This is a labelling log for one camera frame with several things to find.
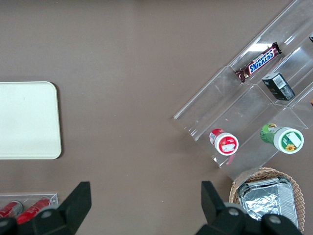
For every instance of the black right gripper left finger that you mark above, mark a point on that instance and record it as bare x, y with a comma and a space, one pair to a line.
73, 210

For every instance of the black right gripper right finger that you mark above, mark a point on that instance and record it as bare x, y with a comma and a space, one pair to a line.
215, 215

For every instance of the tan wicker basket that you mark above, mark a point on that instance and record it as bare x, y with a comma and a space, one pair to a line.
297, 193

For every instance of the cream plastic tray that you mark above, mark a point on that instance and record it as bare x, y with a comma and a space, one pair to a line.
27, 120

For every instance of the clear acrylic bottle rack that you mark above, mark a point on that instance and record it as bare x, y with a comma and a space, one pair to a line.
53, 199

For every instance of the red Coca-Cola bottle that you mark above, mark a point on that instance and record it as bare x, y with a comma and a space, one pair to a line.
34, 209
11, 208

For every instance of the aluminium foil container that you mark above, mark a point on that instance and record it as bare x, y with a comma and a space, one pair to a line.
264, 200

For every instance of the red snack cup white lid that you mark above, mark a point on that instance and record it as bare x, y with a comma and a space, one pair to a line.
227, 144

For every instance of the green snack cup white lid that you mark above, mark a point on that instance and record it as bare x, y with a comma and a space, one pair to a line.
288, 140

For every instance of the clear acrylic stepped shelf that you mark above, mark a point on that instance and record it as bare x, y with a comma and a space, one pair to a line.
244, 107

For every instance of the small black carton box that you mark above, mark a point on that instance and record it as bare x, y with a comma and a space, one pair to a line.
278, 85

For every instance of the Snickers chocolate bar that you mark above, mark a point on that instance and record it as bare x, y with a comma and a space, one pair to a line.
260, 61

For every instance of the dark item on shelf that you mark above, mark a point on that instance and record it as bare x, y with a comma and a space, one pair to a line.
311, 38

